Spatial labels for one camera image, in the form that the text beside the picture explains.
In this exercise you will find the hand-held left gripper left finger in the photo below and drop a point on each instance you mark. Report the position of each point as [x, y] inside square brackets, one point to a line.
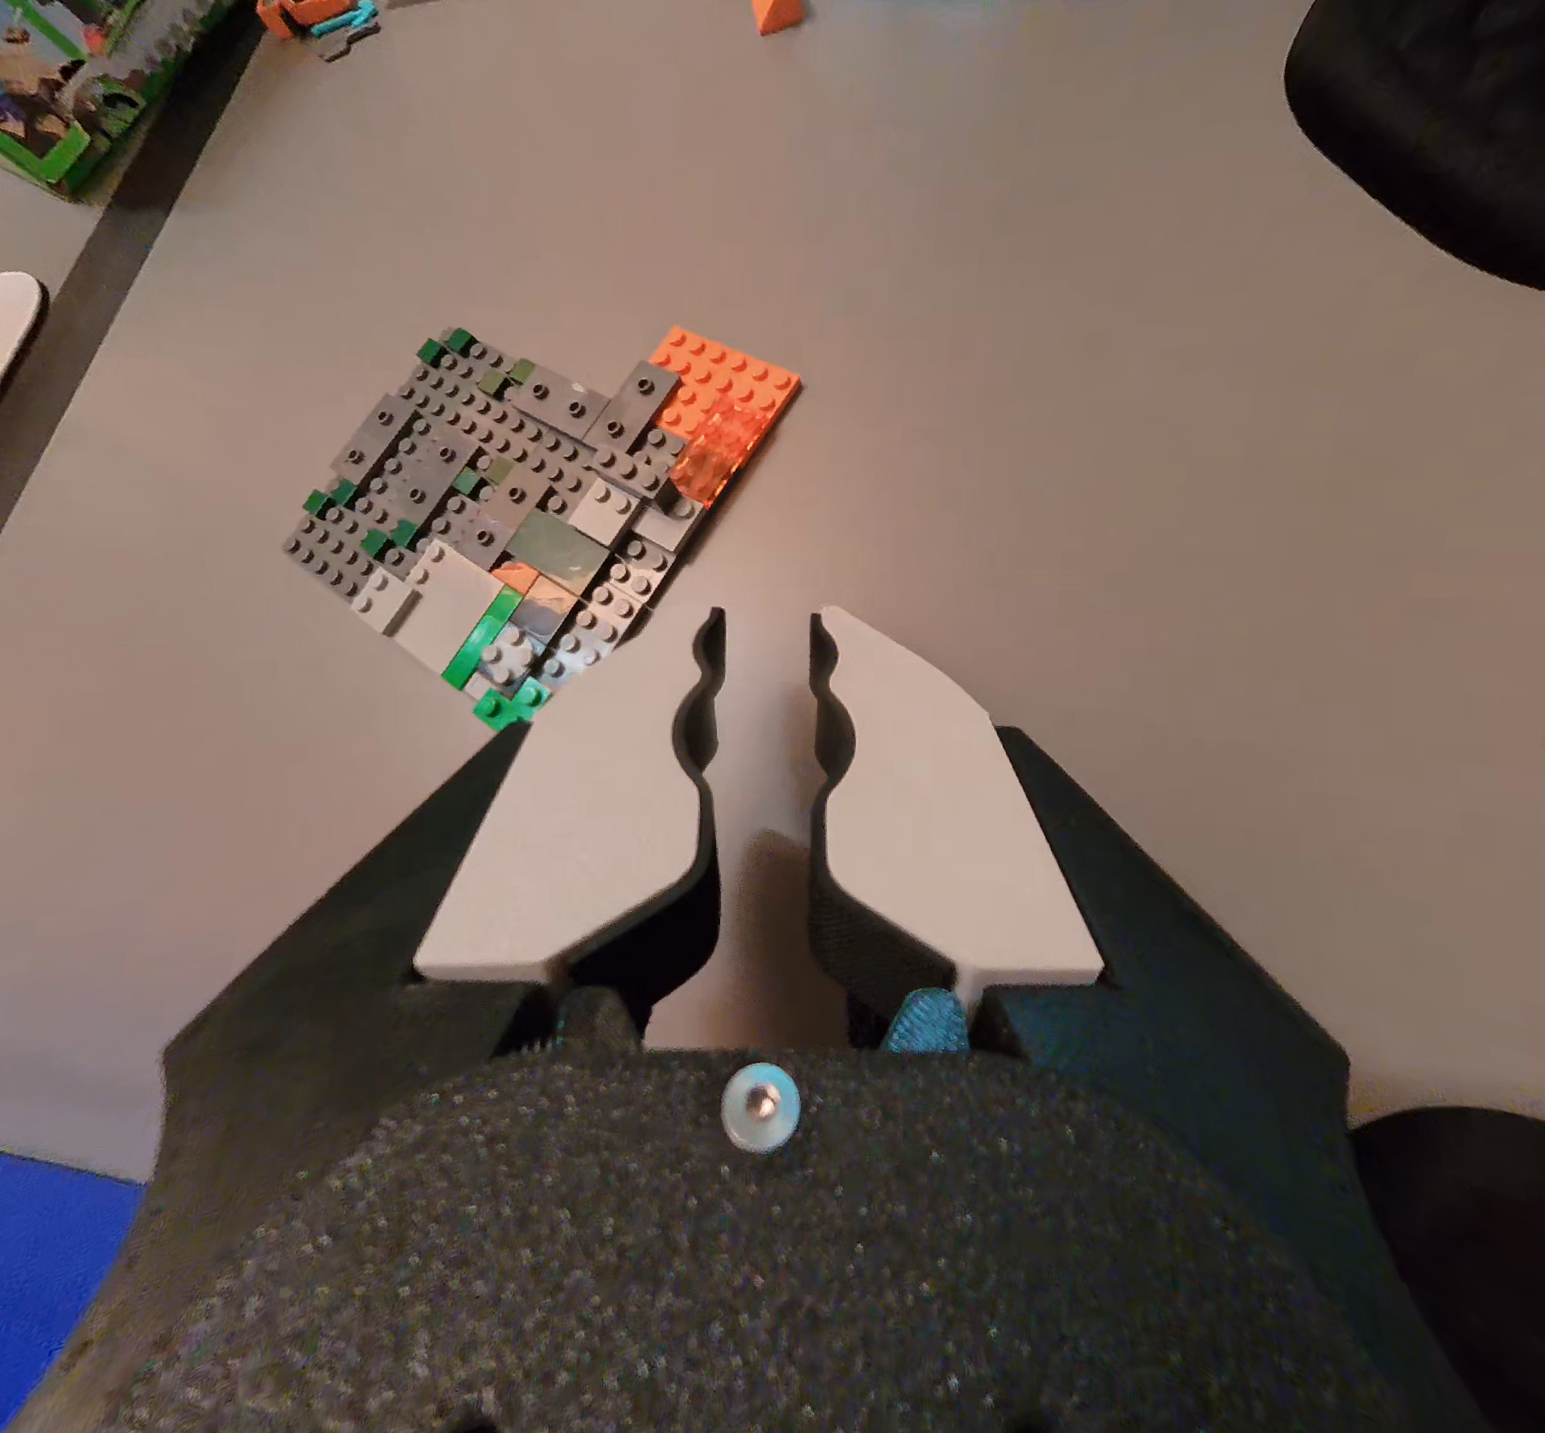
[567, 841]

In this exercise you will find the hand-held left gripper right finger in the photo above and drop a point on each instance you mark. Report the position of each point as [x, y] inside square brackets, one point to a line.
[954, 841]

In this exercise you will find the grey and orange lego build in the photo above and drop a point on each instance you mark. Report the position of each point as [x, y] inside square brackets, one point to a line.
[519, 493]

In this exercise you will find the blue plastic storage bin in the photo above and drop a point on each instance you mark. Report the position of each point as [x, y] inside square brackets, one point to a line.
[62, 1251]

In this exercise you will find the grey lego trident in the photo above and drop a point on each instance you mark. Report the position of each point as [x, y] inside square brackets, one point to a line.
[346, 44]

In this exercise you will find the turquoise lego tool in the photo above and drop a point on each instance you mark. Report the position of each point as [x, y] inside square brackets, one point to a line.
[346, 16]

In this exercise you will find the orange lego minifigure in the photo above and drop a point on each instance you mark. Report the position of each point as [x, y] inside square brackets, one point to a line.
[302, 2]

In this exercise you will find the lego set box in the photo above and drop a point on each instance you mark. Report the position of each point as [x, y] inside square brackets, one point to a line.
[109, 32]

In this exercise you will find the white stand base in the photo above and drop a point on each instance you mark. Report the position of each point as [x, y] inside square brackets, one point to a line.
[19, 328]

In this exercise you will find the black office chair seat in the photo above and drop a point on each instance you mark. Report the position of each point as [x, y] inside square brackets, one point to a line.
[1424, 70]

